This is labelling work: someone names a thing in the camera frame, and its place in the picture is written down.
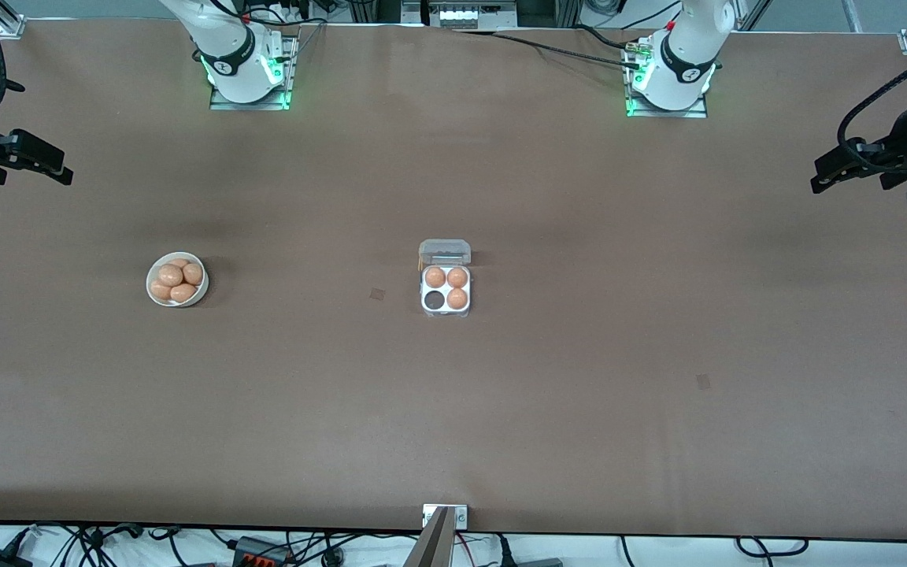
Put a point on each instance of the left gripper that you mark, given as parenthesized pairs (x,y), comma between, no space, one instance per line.
(897,146)

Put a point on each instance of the clear plastic egg box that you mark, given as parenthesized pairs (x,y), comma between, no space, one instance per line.
(445,253)

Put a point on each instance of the grey control box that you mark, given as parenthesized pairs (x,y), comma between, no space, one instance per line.
(473,14)

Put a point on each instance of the white round bowl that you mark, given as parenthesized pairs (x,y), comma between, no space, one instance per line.
(201,293)

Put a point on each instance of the black power strip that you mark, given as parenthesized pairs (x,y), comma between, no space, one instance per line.
(260,554)

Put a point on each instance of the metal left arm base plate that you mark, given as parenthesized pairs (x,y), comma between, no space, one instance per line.
(666,113)

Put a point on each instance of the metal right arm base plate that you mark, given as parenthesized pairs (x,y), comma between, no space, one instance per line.
(253,105)

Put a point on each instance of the silver table edge bracket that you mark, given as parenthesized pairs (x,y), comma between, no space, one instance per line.
(460,516)

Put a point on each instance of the grey camera pole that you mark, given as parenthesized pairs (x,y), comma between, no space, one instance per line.
(431,547)

